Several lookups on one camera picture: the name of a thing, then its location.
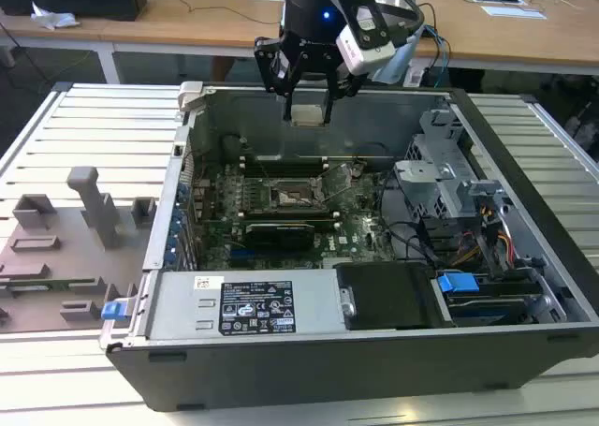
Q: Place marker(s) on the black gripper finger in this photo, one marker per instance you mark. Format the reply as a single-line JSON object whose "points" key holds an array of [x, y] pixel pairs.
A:
{"points": [[344, 84], [276, 70]]}

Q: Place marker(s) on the silver square CPU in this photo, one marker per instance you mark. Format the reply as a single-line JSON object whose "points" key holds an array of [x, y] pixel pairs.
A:
{"points": [[308, 115]]}

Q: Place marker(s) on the black RAM slot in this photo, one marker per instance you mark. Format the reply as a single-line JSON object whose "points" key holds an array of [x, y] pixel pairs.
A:
{"points": [[262, 168], [262, 210], [281, 219], [262, 160]]}

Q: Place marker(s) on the CPU socket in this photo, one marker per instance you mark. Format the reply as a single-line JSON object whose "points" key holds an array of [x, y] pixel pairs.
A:
{"points": [[292, 193]]}

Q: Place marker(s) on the blue expansion slot clip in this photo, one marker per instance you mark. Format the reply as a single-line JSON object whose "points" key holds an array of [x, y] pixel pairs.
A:
{"points": [[172, 245], [183, 192], [178, 218], [175, 230], [168, 257]]}

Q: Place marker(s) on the pale blue teach pendant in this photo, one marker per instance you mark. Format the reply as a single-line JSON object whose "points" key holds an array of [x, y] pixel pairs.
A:
{"points": [[398, 68]]}

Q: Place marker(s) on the white power adapter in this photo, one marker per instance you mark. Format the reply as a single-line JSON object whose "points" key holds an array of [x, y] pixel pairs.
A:
{"points": [[414, 77]]}

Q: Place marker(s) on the long wooden desk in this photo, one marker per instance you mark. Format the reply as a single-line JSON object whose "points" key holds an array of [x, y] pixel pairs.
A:
{"points": [[187, 23]]}

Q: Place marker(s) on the grey metal drive cage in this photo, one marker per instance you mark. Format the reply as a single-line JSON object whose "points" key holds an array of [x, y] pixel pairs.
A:
{"points": [[435, 182]]}

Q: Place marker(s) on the green motherboard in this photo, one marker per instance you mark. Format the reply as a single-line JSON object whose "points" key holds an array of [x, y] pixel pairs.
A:
{"points": [[355, 229]]}

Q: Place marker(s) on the black graphics card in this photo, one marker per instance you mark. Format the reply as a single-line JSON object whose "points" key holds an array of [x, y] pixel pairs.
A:
{"points": [[281, 237]]}

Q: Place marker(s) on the white paper sheet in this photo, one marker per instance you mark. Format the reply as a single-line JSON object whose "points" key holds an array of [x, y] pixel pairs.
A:
{"points": [[514, 11]]}

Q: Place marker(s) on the black plastic shroud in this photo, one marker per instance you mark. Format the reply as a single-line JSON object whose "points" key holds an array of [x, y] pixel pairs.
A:
{"points": [[388, 299]]}

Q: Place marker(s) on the blue disk carrier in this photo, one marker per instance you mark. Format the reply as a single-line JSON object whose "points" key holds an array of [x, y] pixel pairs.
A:
{"points": [[456, 283]]}

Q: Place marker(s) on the crumpled white paper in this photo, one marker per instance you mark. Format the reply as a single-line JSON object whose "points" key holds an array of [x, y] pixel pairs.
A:
{"points": [[51, 18]]}

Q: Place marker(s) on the grey power supply unit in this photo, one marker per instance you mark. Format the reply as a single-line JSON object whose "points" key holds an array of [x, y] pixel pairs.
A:
{"points": [[178, 304]]}

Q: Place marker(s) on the black hard disk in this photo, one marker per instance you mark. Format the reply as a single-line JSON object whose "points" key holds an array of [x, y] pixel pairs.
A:
{"points": [[486, 309]]}

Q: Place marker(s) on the black open PC case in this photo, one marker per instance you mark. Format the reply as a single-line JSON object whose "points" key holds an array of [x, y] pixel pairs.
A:
{"points": [[327, 365]]}

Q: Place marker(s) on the grey parts rack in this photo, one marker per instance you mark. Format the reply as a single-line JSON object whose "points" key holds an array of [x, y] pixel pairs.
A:
{"points": [[56, 257]]}

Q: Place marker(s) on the blue case latch tab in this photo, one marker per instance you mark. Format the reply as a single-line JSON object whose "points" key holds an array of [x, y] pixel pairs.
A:
{"points": [[111, 310]]}

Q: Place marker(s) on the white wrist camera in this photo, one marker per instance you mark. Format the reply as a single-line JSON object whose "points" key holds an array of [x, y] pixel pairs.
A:
{"points": [[367, 54]]}

